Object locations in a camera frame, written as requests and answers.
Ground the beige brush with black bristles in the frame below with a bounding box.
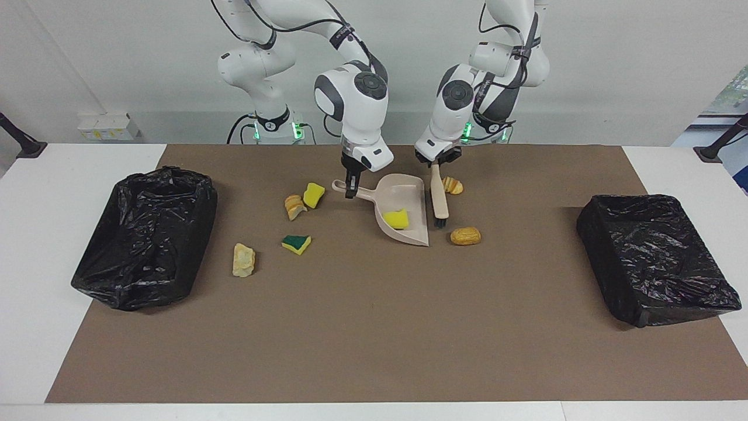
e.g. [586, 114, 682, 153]
[430, 164, 450, 229]

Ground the brown bread roll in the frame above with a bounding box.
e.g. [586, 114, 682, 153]
[450, 226, 482, 246]

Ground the blue white board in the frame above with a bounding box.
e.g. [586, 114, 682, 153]
[726, 130, 748, 194]

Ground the beige plastic dustpan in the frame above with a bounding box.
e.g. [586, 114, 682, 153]
[332, 173, 430, 247]

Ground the brown paper table mat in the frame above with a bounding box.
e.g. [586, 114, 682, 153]
[45, 144, 748, 404]

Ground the black bin with loose bag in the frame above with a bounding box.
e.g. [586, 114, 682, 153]
[71, 166, 219, 312]

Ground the black bin with tight bag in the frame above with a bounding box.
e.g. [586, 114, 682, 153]
[576, 194, 743, 329]

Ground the yellow green sponge piece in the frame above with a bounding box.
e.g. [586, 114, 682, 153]
[281, 234, 312, 256]

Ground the green printed poster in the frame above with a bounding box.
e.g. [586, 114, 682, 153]
[709, 65, 748, 115]

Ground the pale bread chunk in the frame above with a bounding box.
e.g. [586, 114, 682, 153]
[232, 243, 257, 278]

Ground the white wall socket box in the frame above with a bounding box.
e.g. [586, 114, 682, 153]
[78, 113, 141, 141]

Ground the black clamp stand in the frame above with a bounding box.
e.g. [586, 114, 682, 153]
[0, 112, 47, 159]
[694, 113, 748, 163]

